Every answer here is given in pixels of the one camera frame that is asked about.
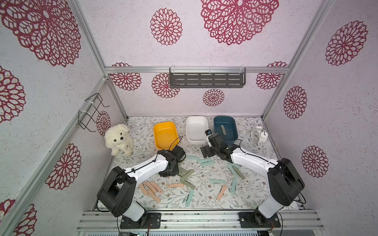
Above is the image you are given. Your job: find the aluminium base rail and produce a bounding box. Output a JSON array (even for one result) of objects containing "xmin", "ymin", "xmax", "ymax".
[{"xmin": 76, "ymin": 210, "xmax": 324, "ymax": 234}]

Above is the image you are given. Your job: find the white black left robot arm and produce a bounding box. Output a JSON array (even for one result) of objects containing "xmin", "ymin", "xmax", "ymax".
[{"xmin": 96, "ymin": 146, "xmax": 186, "ymax": 222}]

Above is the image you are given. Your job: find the grey wall shelf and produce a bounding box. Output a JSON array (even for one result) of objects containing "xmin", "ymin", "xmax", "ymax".
[{"xmin": 168, "ymin": 68, "xmax": 246, "ymax": 89}]

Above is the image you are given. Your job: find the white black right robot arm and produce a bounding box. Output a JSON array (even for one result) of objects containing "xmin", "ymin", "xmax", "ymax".
[{"xmin": 201, "ymin": 130, "xmax": 305, "ymax": 226}]

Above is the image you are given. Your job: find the white twin-bell alarm clock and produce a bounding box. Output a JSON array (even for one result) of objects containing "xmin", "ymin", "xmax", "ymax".
[{"xmin": 251, "ymin": 125, "xmax": 268, "ymax": 144}]

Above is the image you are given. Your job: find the black wire wall rack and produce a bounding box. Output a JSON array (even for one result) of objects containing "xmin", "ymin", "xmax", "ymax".
[{"xmin": 77, "ymin": 92, "xmax": 109, "ymax": 133}]

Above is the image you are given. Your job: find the teal plastic storage box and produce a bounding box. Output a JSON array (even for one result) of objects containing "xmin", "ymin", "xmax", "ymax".
[{"xmin": 214, "ymin": 116, "xmax": 238, "ymax": 144}]

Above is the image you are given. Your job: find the yellow plastic storage box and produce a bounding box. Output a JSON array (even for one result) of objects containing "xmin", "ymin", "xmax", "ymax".
[{"xmin": 153, "ymin": 122, "xmax": 180, "ymax": 150}]

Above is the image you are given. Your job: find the pink folding knife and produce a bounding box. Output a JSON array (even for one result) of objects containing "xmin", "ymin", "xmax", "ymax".
[
  {"xmin": 147, "ymin": 189, "xmax": 161, "ymax": 203},
  {"xmin": 144, "ymin": 181, "xmax": 157, "ymax": 193},
  {"xmin": 150, "ymin": 182, "xmax": 164, "ymax": 194},
  {"xmin": 167, "ymin": 183, "xmax": 184, "ymax": 188},
  {"xmin": 139, "ymin": 183, "xmax": 148, "ymax": 196}
]

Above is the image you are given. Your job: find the white plush dog toy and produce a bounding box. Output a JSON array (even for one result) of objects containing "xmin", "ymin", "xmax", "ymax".
[{"xmin": 104, "ymin": 124, "xmax": 134, "ymax": 157}]

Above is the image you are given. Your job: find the white plastic storage box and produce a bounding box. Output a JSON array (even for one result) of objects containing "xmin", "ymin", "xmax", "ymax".
[{"xmin": 186, "ymin": 116, "xmax": 209, "ymax": 145}]

